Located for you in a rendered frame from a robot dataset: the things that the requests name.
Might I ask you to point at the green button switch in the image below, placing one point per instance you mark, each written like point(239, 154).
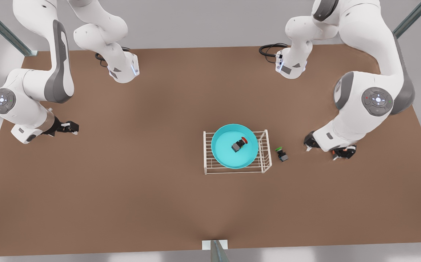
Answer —
point(283, 157)

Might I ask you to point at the silver frame post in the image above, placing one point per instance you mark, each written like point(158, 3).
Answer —
point(217, 253)
point(414, 16)
point(3, 31)

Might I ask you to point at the red button switch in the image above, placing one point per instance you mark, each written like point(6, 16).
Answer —
point(237, 146)

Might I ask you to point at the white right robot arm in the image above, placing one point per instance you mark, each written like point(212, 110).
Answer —
point(32, 83)

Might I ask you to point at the teal round plate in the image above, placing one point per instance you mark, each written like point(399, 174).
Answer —
point(225, 154)

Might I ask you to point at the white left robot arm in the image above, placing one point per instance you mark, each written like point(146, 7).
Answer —
point(370, 72)

